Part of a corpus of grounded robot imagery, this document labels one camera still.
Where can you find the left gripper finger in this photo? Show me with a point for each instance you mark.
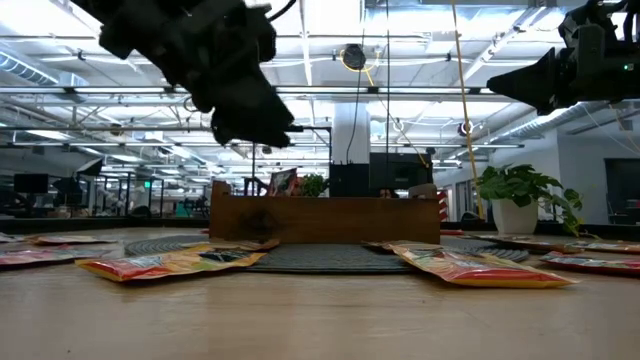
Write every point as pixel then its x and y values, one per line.
pixel 250 132
pixel 245 97

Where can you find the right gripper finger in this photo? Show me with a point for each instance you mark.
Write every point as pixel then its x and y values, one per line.
pixel 550 107
pixel 540 80

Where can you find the wooden three-compartment tea box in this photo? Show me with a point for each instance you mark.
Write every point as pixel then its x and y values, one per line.
pixel 325 220

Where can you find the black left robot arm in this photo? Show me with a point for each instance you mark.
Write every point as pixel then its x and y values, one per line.
pixel 150 30

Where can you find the small green plant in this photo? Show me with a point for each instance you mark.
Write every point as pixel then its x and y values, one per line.
pixel 314 185

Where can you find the black cabinet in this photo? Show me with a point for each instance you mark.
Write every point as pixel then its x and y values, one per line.
pixel 347 180

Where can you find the green plant in white pot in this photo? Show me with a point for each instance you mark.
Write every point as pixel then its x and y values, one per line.
pixel 515 217

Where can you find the red white striped barrier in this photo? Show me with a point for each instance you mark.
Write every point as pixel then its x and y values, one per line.
pixel 443 205

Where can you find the grey round woven placemat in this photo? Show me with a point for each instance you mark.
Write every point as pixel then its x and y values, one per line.
pixel 325 257

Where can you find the person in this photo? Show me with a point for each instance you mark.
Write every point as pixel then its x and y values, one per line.
pixel 386 193

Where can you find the black monitor screen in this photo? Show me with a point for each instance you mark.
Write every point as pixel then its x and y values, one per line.
pixel 400 172

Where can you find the dark computer monitor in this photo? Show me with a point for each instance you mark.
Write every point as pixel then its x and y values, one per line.
pixel 31 183

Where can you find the silver ventilation duct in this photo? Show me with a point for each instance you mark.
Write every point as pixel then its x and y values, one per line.
pixel 550 120
pixel 25 70

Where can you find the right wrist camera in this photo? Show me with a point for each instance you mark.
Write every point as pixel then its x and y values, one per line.
pixel 582 25

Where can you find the dark wall screen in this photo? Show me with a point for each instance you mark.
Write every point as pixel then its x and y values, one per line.
pixel 622 190

